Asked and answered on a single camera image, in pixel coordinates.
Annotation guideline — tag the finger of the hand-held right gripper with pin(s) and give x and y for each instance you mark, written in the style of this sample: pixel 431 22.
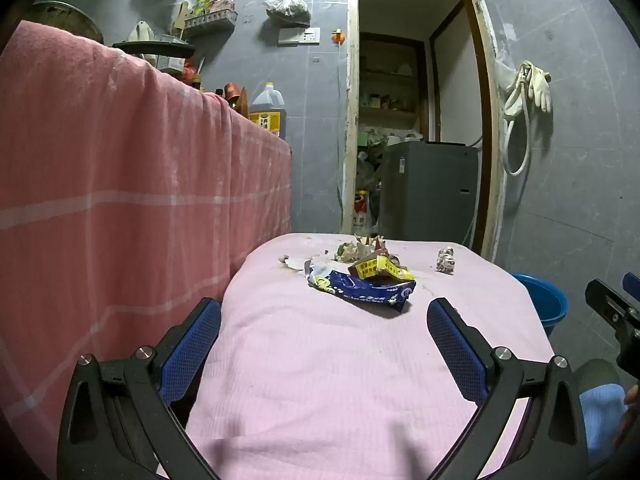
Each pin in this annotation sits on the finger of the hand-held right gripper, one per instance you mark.
pixel 632 281
pixel 607 305

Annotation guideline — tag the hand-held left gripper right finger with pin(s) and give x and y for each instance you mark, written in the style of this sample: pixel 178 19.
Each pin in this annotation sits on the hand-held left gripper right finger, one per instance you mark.
pixel 457 355

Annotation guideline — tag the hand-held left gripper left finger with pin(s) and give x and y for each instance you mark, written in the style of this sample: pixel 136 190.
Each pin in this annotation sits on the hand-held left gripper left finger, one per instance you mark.
pixel 192 355

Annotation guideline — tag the blue plastic bucket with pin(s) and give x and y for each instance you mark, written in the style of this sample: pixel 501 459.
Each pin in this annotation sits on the blue plastic bucket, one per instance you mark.
pixel 542 305

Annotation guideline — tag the small white wrapper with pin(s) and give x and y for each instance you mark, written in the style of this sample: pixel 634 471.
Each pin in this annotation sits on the small white wrapper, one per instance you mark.
pixel 446 260

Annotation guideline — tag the blue snack wrapper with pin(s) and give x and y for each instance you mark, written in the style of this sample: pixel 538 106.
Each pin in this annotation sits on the blue snack wrapper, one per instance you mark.
pixel 360 290

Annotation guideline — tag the yellow wrapper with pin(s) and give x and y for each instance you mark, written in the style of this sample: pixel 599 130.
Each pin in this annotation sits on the yellow wrapper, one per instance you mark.
pixel 375 266

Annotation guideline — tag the white torn scraps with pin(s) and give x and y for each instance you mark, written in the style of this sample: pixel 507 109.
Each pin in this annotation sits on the white torn scraps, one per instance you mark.
pixel 295 263

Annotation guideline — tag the pile of torn wrapper scraps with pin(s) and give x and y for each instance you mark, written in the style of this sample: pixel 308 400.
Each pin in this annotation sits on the pile of torn wrapper scraps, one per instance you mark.
pixel 365 247

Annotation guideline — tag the person's right hand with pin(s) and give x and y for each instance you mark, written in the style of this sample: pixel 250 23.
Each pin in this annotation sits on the person's right hand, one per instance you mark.
pixel 633 410

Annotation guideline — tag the light blue cloth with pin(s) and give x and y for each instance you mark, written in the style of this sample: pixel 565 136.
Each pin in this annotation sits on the light blue cloth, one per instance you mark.
pixel 602 420

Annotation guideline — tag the light pink ribbed cloth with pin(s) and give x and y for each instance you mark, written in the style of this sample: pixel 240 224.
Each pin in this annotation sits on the light pink ribbed cloth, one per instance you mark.
pixel 325 360

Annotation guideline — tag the grey cabinet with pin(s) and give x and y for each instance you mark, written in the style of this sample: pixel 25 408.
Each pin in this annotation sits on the grey cabinet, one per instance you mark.
pixel 425 195

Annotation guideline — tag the red white sack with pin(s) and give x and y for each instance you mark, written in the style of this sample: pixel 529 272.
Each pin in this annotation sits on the red white sack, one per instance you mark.
pixel 362 210

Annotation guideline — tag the pink checked cloth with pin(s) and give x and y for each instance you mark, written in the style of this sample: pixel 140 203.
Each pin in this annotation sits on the pink checked cloth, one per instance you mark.
pixel 125 185

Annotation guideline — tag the pile of clear plastic bags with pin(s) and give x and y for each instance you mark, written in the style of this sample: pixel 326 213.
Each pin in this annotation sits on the pile of clear plastic bags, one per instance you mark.
pixel 369 162

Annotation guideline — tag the white rubber gloves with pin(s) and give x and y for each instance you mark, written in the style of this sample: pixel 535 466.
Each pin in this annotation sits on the white rubber gloves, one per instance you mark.
pixel 540 90

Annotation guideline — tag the wooden storage shelf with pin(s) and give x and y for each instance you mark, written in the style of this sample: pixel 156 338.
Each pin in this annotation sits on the wooden storage shelf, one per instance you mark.
pixel 387 110

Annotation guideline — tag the large cooking oil bottle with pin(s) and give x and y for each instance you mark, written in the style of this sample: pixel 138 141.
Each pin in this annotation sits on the large cooking oil bottle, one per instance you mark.
pixel 267 110

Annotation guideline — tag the red plastic item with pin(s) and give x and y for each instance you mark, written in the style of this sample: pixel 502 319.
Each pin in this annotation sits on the red plastic item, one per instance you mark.
pixel 190 74

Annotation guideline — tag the grey utensil holder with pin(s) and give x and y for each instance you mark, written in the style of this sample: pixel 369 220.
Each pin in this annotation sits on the grey utensil holder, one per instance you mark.
pixel 170 62

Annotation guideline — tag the beige hanging cloth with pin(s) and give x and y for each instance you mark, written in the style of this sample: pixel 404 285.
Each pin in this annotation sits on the beige hanging cloth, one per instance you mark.
pixel 141 31

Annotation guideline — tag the wooden spatula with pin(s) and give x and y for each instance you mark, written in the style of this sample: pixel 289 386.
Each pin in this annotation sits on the wooden spatula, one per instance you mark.
pixel 181 20

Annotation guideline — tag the red white seasoning packet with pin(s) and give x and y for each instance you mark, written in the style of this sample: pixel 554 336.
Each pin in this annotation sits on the red white seasoning packet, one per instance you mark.
pixel 224 4

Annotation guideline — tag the green seasoning packet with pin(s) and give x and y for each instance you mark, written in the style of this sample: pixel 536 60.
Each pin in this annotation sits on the green seasoning packet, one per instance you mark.
pixel 202 2

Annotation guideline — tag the large metal wok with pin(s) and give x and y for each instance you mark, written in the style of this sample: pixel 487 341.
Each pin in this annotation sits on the large metal wok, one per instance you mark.
pixel 70 20

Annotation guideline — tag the hanging clear plastic bag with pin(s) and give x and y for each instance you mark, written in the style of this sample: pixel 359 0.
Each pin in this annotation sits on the hanging clear plastic bag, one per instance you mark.
pixel 287 7

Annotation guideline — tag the clear plastic wall bag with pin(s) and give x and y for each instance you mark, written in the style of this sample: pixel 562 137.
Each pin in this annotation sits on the clear plastic wall bag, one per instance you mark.
pixel 505 72

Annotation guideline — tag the wooden door frame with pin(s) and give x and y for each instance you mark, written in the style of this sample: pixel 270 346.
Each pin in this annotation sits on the wooden door frame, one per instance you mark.
pixel 350 110

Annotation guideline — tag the grey wall shelf rack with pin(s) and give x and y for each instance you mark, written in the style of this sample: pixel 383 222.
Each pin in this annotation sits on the grey wall shelf rack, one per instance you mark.
pixel 210 21

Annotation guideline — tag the white wall socket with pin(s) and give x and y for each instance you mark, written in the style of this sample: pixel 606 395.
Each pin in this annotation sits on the white wall socket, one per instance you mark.
pixel 300 36

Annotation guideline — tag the orange wall hook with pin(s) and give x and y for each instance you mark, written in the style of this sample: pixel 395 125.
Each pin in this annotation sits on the orange wall hook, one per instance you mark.
pixel 338 38

